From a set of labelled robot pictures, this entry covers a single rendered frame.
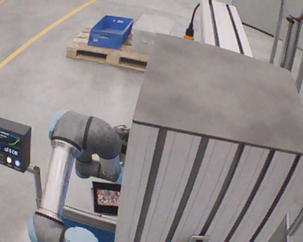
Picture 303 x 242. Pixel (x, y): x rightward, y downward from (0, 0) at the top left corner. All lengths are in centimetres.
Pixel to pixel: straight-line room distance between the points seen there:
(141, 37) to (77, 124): 337
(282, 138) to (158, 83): 18
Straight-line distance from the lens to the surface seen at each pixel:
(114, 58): 476
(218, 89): 55
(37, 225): 132
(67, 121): 140
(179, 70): 57
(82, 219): 192
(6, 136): 172
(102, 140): 139
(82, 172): 180
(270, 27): 729
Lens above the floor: 230
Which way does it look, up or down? 35 degrees down
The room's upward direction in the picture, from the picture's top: 11 degrees clockwise
